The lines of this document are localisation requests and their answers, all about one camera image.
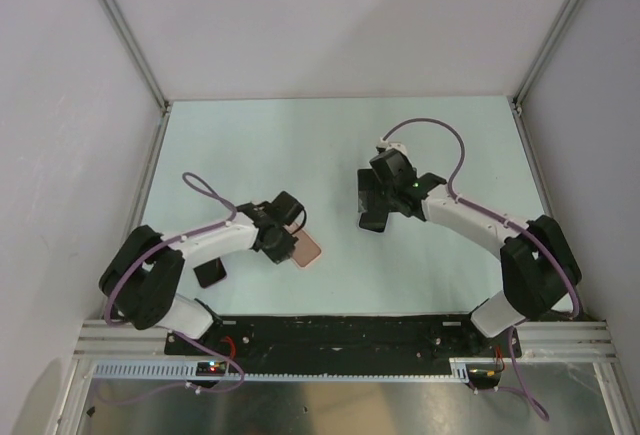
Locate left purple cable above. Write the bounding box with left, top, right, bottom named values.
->
left=103, top=171, right=246, bottom=329

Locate pink phone case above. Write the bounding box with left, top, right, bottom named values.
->
left=288, top=223, right=322, bottom=269

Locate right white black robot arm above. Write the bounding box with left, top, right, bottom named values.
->
left=357, top=148, right=582, bottom=356

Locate aluminium frame post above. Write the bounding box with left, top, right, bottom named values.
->
left=510, top=0, right=585, bottom=116
left=98, top=0, right=170, bottom=115

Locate small circuit board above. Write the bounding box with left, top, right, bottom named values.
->
left=196, top=361, right=228, bottom=376
left=467, top=365, right=504, bottom=391

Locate white slotted cable duct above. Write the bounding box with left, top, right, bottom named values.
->
left=93, top=360, right=469, bottom=383

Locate black phone purple edge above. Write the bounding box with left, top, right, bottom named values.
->
left=194, top=258, right=227, bottom=289

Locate purple cable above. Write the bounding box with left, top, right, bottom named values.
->
left=103, top=171, right=246, bottom=329
left=377, top=117, right=583, bottom=421

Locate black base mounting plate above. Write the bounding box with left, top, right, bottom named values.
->
left=164, top=312, right=524, bottom=377

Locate left aluminium frame post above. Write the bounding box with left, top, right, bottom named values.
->
left=98, top=0, right=170, bottom=115

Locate right aluminium frame post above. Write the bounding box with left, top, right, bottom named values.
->
left=510, top=0, right=585, bottom=116

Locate left small circuit board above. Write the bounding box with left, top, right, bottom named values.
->
left=196, top=361, right=228, bottom=376

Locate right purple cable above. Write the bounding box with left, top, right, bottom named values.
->
left=377, top=117, right=583, bottom=421

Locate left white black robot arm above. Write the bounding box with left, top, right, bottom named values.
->
left=99, top=191, right=307, bottom=354

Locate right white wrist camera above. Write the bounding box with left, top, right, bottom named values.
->
left=376, top=138, right=408, bottom=156

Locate right small circuit board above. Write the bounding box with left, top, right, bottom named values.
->
left=467, top=365, right=504, bottom=391

